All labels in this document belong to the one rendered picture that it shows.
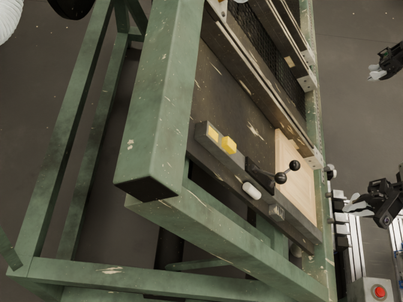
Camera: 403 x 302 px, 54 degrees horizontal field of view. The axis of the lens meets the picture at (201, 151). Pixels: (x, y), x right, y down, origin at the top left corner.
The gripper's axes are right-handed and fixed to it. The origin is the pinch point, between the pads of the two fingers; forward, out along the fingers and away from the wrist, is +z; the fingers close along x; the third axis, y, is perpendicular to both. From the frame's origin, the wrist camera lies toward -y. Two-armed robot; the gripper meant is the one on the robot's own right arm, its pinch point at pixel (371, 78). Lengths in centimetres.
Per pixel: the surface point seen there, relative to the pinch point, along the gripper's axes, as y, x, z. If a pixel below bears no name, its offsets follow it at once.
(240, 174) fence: 56, 60, 13
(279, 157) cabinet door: 29, 37, 26
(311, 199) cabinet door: -4, 41, 41
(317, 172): -9.2, 25.0, 41.7
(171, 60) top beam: 96, 56, -15
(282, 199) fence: 30, 57, 23
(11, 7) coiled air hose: 129, 58, -10
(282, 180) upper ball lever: 49, 64, 2
